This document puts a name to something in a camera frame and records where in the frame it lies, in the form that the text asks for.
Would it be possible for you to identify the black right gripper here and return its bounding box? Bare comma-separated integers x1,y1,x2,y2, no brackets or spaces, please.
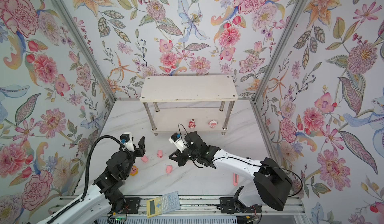
168,144,201,167

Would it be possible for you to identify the pink bear with yellow flower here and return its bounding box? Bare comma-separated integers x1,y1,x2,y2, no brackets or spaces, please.
130,166,139,176

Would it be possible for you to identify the dark pink strawberry bear toy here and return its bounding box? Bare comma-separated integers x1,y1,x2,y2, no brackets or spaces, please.
188,119,196,129

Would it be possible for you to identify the pink white round figurine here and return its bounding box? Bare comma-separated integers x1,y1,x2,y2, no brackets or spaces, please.
209,120,218,129

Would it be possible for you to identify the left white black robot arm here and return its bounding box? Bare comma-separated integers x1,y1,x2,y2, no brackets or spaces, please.
39,132,146,224

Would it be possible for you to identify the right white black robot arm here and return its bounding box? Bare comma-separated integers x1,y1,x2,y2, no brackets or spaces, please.
169,132,293,211

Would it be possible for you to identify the white two-tier shelf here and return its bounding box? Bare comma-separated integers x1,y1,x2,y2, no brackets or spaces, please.
140,75,238,135

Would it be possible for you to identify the pink pig toy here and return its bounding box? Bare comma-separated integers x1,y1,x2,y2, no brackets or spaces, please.
166,165,173,174
141,156,149,163
157,150,163,158

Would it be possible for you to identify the yellow blue calculator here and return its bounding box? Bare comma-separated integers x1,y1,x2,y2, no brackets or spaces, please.
146,192,181,218

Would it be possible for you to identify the pink utility knife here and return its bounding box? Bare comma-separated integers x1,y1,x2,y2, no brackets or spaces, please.
233,173,239,187

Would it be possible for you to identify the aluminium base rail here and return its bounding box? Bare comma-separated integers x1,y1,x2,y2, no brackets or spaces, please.
48,195,305,217

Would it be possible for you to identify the black corrugated cable conduit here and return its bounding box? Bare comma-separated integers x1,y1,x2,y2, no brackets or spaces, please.
44,134,124,224

